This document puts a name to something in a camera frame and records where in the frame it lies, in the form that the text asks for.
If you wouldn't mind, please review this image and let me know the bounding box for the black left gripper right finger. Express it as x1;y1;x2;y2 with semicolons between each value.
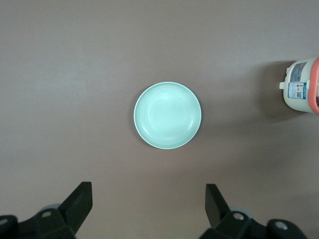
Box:
198;183;307;239

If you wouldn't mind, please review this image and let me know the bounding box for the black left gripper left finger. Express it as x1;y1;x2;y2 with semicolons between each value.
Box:
0;181;94;239

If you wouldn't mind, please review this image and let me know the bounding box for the brown table cover mat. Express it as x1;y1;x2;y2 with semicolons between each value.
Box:
0;0;319;239

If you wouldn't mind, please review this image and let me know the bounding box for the pale green round plate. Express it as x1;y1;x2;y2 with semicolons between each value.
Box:
133;81;202;150

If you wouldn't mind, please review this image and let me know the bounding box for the cream rice cooker orange handle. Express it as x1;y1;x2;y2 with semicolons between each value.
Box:
279;56;319;116

